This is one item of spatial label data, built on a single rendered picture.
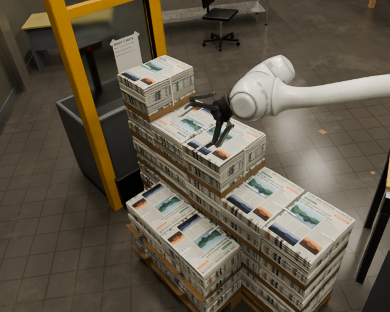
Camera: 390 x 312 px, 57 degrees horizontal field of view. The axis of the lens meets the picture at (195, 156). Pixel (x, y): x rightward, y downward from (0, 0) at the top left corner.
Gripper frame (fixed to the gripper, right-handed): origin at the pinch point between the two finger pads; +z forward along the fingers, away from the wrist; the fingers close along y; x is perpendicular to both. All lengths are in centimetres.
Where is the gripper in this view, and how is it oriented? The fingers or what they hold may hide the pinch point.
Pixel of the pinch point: (190, 130)
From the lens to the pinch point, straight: 128.1
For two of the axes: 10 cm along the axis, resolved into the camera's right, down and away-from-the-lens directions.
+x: -5.3, 2.2, -8.2
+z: -7.0, 4.3, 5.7
